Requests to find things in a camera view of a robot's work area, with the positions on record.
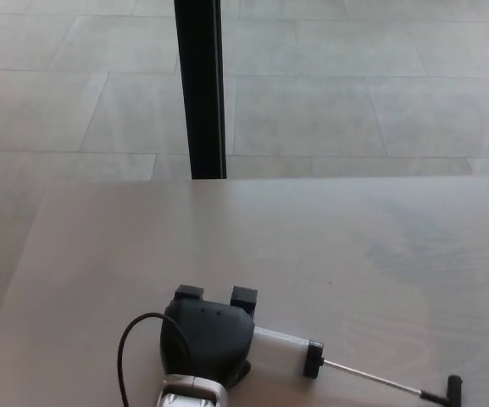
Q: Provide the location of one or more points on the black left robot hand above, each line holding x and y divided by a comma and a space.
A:
206, 335

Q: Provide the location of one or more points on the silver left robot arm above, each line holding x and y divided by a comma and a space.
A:
193, 394

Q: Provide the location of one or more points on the black vertical metal post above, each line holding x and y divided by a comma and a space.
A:
199, 85

